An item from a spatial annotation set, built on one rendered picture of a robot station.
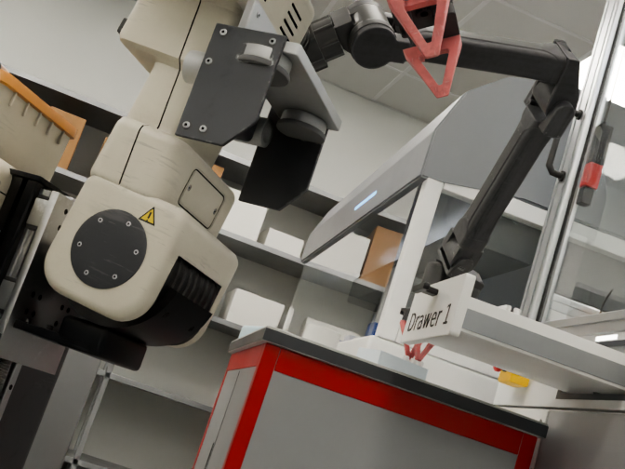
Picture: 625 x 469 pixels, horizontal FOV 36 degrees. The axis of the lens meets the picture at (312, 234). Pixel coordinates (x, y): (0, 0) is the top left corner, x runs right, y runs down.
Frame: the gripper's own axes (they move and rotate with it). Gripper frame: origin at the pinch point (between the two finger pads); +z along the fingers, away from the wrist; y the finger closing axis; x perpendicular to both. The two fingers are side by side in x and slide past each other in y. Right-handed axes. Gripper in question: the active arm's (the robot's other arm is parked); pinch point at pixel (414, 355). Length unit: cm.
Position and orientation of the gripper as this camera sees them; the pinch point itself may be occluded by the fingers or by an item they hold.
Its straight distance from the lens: 197.2
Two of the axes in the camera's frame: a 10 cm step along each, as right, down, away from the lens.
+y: -4.9, 0.2, 8.7
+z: -3.0, 9.3, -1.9
